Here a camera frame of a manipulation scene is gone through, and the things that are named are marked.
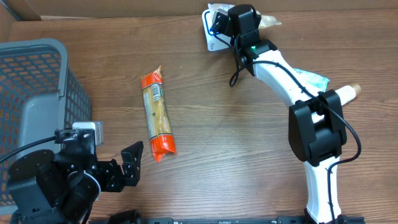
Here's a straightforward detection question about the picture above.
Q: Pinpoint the white barcode scanner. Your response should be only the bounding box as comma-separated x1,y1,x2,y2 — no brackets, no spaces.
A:
201,9,228,52

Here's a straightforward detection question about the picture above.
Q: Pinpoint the beige brown snack pouch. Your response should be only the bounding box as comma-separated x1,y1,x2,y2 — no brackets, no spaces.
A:
203,3,282,29

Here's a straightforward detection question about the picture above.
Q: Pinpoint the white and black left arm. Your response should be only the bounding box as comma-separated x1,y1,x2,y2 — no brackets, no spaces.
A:
7,129,144,223

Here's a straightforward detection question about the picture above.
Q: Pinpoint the teal snack packet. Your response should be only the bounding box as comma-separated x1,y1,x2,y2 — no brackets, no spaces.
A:
294,68,329,96

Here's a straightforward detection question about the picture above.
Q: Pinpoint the grey plastic shopping basket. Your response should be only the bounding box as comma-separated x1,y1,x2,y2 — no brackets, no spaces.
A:
0,38,93,215

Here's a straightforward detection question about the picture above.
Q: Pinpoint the orange biscuit pack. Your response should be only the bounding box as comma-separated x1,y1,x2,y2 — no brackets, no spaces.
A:
141,66,176,162

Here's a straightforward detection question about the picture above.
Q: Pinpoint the white tube with gold cap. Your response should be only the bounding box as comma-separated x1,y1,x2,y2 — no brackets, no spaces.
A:
335,83,361,106

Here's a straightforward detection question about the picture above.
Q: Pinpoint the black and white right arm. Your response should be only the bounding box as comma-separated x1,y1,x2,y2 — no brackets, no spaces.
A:
202,4,365,223

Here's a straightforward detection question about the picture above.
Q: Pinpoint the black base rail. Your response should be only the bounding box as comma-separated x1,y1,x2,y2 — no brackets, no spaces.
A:
88,208,366,224

